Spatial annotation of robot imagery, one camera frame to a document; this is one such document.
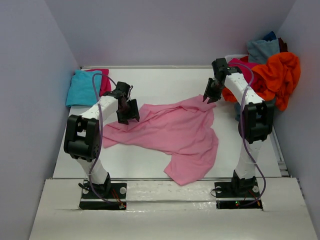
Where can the folded magenta t-shirt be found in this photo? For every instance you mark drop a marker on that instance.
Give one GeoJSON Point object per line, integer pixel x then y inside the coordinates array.
{"type": "Point", "coordinates": [105, 84]}

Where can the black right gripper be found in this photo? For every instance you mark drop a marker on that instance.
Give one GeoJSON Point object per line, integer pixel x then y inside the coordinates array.
{"type": "Point", "coordinates": [208, 92]}

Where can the folded turquoise t-shirt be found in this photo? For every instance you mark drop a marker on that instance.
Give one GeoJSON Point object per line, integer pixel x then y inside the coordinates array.
{"type": "Point", "coordinates": [81, 91]}

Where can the crumpled orange t-shirt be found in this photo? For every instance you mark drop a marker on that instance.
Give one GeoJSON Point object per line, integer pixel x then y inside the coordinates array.
{"type": "Point", "coordinates": [278, 78]}

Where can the crumpled magenta t-shirt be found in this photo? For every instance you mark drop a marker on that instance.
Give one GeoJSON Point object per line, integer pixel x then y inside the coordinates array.
{"type": "Point", "coordinates": [246, 68]}

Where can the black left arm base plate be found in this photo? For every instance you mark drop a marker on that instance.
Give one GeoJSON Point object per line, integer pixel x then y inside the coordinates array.
{"type": "Point", "coordinates": [114, 200]}

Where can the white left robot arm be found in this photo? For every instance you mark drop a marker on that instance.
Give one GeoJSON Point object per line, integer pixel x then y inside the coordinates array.
{"type": "Point", "coordinates": [84, 134]}

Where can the grey-blue t-shirt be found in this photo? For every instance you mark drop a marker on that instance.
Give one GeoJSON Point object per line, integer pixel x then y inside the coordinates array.
{"type": "Point", "coordinates": [259, 51]}

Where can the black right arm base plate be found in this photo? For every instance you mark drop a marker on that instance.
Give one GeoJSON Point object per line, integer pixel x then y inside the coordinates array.
{"type": "Point", "coordinates": [226, 199]}

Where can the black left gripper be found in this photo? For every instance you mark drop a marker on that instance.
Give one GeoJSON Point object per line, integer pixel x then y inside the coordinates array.
{"type": "Point", "coordinates": [133, 113]}

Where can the dark blue t-shirt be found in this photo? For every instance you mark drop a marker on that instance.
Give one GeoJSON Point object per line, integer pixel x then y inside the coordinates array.
{"type": "Point", "coordinates": [270, 37]}

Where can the light pink t-shirt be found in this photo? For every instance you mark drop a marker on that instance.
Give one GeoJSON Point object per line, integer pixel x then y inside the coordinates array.
{"type": "Point", "coordinates": [182, 130]}

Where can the white laundry basket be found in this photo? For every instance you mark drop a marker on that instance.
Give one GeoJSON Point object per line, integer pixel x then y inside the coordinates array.
{"type": "Point", "coordinates": [234, 56]}

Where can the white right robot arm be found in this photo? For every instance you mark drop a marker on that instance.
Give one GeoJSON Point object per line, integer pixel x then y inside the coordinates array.
{"type": "Point", "coordinates": [255, 125]}

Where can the maroon t-shirt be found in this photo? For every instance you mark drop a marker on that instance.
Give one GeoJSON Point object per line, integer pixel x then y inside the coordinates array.
{"type": "Point", "coordinates": [283, 47]}

